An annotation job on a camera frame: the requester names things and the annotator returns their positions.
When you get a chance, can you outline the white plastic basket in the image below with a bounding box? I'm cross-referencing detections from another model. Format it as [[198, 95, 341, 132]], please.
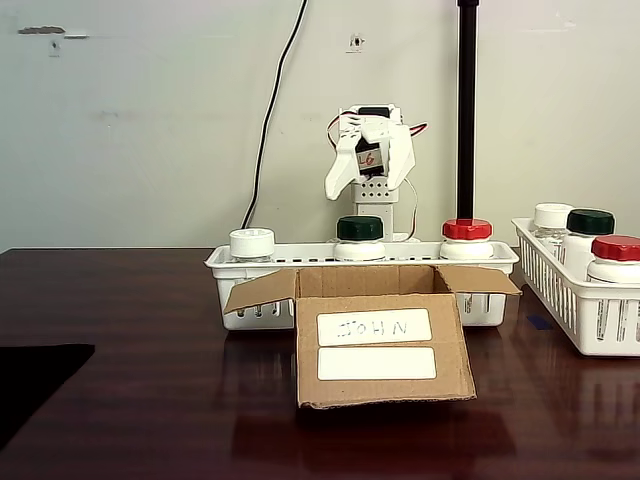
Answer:
[[203, 241, 521, 332], [510, 216, 640, 358]]

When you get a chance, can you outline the brown cardboard box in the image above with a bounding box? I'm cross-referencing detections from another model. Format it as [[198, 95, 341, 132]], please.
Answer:
[[222, 264, 524, 411]]

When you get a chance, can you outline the black pole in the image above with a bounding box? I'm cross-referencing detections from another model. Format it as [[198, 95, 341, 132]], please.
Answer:
[[456, 0, 483, 224]]

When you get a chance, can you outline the black power cable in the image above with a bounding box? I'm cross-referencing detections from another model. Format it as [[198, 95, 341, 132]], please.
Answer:
[[240, 0, 309, 230]]

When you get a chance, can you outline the red cap white bottle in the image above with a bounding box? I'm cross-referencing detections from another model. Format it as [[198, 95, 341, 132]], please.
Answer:
[[585, 235, 640, 285], [440, 218, 495, 261]]

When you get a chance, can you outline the red white servo wire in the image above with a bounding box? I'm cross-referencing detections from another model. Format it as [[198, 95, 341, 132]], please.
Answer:
[[402, 175, 420, 241]]

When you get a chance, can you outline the green cap white bottle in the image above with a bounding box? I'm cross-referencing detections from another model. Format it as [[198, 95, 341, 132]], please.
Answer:
[[333, 215, 388, 263], [563, 208, 618, 282]]

